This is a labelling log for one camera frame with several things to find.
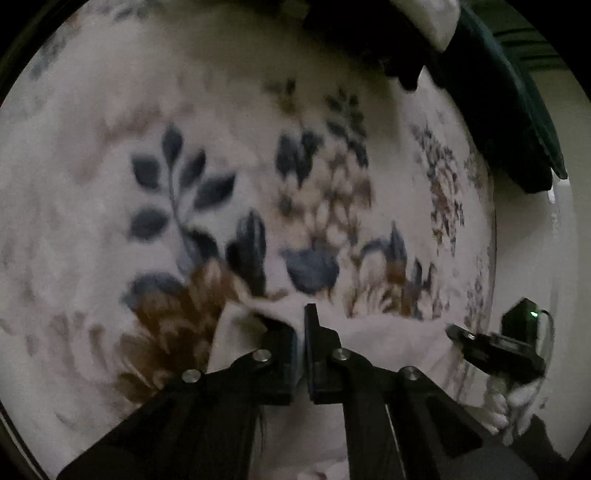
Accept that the cream white sweater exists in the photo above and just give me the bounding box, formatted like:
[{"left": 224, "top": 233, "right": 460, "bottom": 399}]
[{"left": 207, "top": 294, "right": 459, "bottom": 479}]

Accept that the white gloved right hand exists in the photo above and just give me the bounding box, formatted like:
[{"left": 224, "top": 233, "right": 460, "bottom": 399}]
[{"left": 480, "top": 376, "right": 543, "bottom": 446}]

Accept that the floral bed blanket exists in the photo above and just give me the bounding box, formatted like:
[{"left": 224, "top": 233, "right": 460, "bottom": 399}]
[{"left": 1, "top": 1, "right": 494, "bottom": 478}]

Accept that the dark green folded quilt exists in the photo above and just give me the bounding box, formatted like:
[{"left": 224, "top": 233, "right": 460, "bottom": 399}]
[{"left": 322, "top": 0, "right": 570, "bottom": 195}]

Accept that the white pillow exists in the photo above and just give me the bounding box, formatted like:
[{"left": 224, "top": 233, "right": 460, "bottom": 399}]
[{"left": 393, "top": 0, "right": 461, "bottom": 52}]

